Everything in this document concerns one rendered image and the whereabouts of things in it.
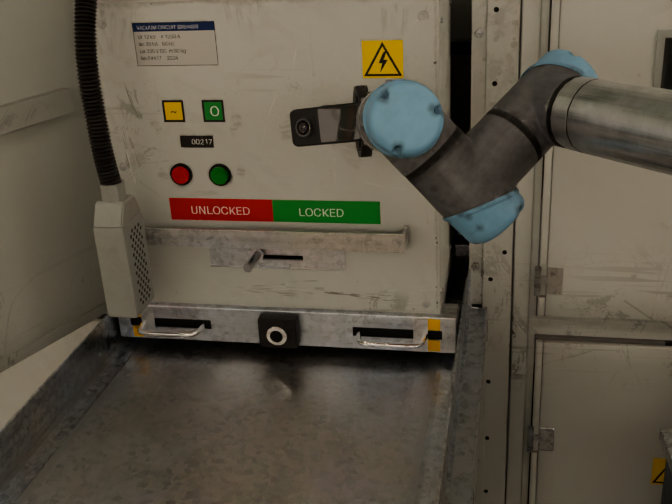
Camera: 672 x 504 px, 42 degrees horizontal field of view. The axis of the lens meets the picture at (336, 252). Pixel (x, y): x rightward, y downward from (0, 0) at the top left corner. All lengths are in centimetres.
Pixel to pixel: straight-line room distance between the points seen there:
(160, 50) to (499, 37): 50
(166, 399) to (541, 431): 67
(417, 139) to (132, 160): 59
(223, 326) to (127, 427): 23
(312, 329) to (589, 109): 63
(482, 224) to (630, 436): 80
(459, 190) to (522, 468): 89
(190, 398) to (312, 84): 48
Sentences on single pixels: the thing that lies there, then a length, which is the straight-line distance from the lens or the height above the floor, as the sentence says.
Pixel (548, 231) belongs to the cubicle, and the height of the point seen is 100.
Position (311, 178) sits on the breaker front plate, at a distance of 125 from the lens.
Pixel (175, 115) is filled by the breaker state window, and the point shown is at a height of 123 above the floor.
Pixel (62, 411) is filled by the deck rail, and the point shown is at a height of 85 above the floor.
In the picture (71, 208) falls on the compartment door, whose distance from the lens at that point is 154.
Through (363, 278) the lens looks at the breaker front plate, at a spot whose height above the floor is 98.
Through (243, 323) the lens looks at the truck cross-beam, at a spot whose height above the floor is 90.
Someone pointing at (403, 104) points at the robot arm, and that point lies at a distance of 85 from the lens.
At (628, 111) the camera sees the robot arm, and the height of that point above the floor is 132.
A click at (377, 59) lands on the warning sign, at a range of 119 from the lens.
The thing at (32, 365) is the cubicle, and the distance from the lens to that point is 181.
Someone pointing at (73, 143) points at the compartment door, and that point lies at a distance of 153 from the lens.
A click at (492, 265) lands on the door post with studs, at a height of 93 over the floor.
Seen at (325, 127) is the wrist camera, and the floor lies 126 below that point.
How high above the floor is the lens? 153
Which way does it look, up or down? 23 degrees down
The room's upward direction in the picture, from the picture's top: 3 degrees counter-clockwise
